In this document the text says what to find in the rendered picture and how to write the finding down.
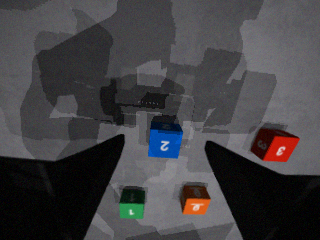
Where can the green block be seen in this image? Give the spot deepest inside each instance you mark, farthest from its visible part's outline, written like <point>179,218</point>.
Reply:
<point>131,204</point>

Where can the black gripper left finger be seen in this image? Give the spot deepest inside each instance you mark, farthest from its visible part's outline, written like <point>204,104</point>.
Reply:
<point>73,186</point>

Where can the blue block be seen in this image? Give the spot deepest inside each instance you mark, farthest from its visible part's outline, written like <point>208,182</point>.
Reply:
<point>165,140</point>

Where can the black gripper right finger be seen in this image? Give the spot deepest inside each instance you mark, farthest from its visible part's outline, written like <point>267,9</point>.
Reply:
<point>261,200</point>

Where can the red block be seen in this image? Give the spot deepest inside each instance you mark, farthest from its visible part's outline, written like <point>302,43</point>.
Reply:
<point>274,145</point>

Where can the orange block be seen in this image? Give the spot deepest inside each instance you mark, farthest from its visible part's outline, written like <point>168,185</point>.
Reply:
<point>194,200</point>

